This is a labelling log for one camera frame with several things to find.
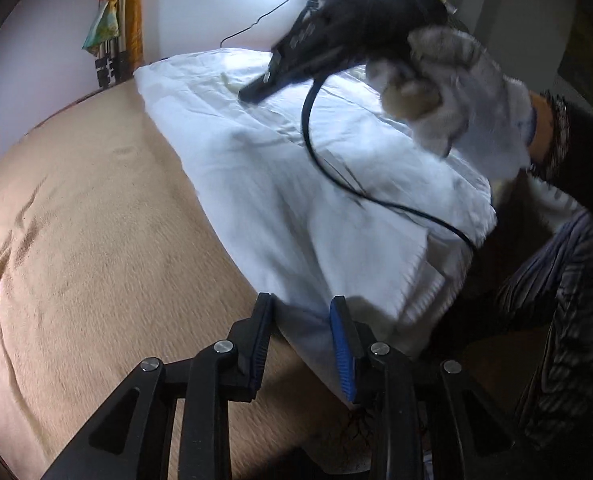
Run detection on orange wooden board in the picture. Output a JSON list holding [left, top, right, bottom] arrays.
[[125, 0, 144, 70]]

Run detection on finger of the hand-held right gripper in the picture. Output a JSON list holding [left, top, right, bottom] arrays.
[[238, 55, 302, 104]]

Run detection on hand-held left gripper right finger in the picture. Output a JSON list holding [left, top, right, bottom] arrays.
[[329, 296, 532, 480]]

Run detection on person's right hand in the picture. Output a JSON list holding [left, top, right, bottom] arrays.
[[365, 26, 536, 182]]

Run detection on white shirt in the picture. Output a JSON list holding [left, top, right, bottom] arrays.
[[134, 47, 499, 405]]

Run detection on beige blanket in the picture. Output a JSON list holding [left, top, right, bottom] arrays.
[[0, 80, 377, 480]]

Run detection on person's right forearm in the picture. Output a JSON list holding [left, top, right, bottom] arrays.
[[527, 89, 593, 228]]

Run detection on colourful hanging decoration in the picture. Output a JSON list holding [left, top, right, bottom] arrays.
[[82, 0, 127, 54]]

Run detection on folded black tripod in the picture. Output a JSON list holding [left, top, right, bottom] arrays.
[[94, 0, 130, 90]]

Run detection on thin black lamp cable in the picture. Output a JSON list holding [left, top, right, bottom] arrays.
[[220, 0, 303, 47]]

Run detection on dark striped clothing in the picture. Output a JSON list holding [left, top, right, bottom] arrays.
[[494, 207, 593, 453]]

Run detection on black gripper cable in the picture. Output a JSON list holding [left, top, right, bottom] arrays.
[[301, 72, 477, 253]]

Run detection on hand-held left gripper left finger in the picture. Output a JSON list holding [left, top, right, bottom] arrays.
[[41, 291, 277, 480]]

